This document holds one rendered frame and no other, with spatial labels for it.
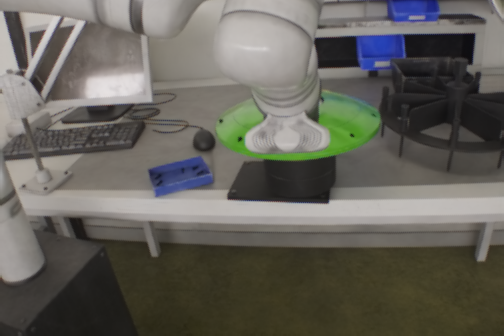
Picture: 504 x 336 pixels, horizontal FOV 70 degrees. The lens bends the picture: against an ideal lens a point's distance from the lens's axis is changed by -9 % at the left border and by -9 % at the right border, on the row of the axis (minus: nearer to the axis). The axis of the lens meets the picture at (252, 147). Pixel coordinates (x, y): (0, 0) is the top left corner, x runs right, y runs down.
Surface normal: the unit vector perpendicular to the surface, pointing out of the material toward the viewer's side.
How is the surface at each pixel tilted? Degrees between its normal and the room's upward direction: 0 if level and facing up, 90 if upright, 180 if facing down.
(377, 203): 90
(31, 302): 0
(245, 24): 54
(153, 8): 105
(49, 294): 0
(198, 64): 90
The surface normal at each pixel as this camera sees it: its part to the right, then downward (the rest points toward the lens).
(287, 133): -0.15, -0.26
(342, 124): 0.12, -0.72
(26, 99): 0.19, 0.40
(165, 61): -0.16, 0.44
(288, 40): 0.45, 0.04
